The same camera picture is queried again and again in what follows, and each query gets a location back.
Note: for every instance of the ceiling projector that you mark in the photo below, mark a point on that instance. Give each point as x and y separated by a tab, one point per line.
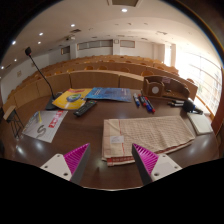
70	38

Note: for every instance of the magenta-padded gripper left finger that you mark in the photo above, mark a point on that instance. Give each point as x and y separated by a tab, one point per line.
66	165

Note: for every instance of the recessed ceiling lights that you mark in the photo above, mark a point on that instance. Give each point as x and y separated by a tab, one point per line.
124	10

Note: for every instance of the black remote control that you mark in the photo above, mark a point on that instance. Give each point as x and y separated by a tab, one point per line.
85	108

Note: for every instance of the wooden desk organizer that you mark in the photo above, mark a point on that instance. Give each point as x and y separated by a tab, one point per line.
166	88

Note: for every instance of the black handheld microphone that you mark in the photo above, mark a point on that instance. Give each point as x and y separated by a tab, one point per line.
189	106

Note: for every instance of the beige waffle towel red stripes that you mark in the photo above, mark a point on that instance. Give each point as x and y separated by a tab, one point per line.
150	133

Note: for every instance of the rows of wooden auditorium seats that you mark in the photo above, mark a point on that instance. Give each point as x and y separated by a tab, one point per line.
93	78

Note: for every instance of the white closed book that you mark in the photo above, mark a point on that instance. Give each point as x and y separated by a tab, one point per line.
200	123

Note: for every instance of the blue white marker pen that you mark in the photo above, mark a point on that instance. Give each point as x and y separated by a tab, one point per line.
136	100

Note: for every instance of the wooden stool black legs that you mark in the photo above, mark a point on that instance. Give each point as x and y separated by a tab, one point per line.
11	115

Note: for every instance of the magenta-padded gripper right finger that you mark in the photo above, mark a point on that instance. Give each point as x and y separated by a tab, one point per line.
155	165

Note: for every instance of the blue booklet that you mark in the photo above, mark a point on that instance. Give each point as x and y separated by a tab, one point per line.
110	94

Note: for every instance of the yellow booklet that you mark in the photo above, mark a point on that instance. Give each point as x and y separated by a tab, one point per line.
71	98

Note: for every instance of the black marker pen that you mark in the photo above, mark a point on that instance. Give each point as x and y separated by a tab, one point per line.
178	101
175	104

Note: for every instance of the square ceiling air vent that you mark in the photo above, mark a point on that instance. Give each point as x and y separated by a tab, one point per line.
124	2

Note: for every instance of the white poster red print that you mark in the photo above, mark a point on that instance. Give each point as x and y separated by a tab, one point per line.
45	125

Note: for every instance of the black gooseneck desk microphone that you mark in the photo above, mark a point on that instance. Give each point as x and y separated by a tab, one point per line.
50	104

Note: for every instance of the red marker pen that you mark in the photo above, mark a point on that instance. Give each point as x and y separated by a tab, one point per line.
142	100
150	106

